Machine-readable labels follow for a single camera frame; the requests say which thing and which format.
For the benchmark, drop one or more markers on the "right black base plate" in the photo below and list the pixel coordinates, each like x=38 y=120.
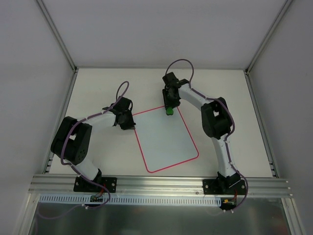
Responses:
x=213 y=186

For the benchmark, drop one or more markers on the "white slotted cable duct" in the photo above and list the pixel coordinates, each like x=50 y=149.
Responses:
x=132 y=200

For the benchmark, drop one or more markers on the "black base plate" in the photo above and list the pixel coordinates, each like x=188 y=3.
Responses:
x=213 y=186
x=82 y=185

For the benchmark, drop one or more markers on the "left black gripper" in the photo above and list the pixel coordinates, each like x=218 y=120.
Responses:
x=126 y=122

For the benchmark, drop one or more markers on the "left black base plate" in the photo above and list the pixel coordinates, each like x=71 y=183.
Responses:
x=82 y=185

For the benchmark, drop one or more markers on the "green whiteboard eraser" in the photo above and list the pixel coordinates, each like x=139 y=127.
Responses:
x=169 y=111

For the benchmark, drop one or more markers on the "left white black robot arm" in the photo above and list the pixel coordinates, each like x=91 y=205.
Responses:
x=71 y=142

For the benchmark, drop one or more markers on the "aluminium corner post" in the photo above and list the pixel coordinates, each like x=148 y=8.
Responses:
x=268 y=35
x=56 y=34

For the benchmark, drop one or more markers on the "right aluminium corner post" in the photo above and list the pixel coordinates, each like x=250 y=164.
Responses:
x=268 y=35

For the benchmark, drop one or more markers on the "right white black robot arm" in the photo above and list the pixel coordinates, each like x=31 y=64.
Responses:
x=217 y=123

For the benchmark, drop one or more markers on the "left aluminium corner post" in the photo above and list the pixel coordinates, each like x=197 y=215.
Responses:
x=56 y=34

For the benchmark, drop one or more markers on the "aluminium front rail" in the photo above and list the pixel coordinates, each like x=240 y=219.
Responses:
x=161 y=186

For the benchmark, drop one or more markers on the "pink framed whiteboard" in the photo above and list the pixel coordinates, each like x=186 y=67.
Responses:
x=164 y=141

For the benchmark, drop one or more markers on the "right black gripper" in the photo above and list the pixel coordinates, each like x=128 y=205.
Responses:
x=170 y=100

